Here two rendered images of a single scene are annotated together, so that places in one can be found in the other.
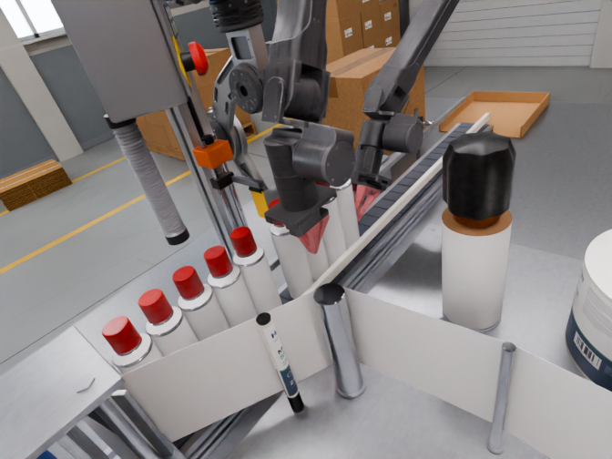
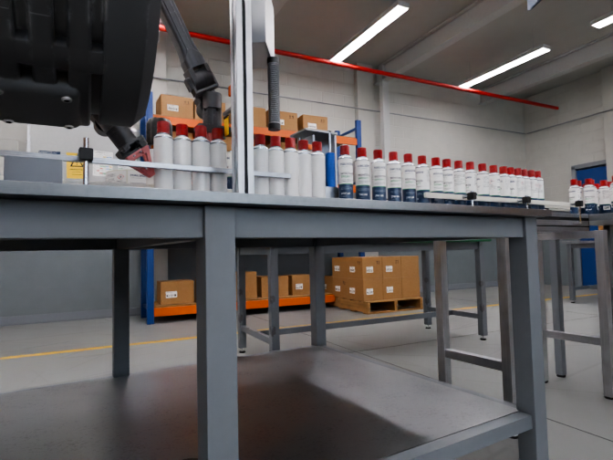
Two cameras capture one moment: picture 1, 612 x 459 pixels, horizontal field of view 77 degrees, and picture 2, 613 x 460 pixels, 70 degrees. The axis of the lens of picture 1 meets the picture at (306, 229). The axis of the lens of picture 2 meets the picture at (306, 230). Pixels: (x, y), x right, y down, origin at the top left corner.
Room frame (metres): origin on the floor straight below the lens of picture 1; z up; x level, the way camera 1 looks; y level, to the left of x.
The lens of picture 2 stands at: (1.75, 0.51, 0.72)
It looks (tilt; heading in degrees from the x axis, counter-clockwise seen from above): 3 degrees up; 190
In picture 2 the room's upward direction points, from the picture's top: 1 degrees counter-clockwise
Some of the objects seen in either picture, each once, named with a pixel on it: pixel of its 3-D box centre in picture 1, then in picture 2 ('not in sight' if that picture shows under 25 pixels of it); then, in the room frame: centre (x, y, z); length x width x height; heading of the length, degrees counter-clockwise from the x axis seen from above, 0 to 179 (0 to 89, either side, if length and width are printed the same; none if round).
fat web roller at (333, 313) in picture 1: (341, 343); not in sight; (0.34, -0.01, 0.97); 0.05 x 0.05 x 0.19
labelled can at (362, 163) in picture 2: not in sight; (362, 176); (0.20, 0.44, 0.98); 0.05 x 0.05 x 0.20
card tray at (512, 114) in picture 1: (494, 112); not in sight; (1.23, -0.73, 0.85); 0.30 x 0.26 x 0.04; 132
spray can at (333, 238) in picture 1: (327, 221); (181, 161); (0.62, -0.04, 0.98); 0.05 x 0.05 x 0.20
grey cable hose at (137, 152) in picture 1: (151, 181); (274, 94); (0.54, 0.20, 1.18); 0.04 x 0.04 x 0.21
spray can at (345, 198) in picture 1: (342, 207); (163, 159); (0.66, -0.08, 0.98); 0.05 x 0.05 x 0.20
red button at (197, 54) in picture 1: (194, 59); not in sight; (0.52, 0.08, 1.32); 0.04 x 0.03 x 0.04; 7
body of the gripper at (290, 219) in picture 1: (297, 190); (212, 121); (0.50, 0.00, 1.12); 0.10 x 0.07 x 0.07; 131
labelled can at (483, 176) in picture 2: not in sight; (483, 187); (-0.24, 0.93, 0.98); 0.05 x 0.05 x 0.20
